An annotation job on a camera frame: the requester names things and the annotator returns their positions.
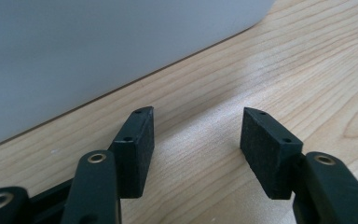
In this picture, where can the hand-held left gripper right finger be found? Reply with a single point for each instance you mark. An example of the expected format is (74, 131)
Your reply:
(270, 161)

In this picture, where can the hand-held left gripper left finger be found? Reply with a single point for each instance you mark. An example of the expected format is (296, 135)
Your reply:
(130, 161)

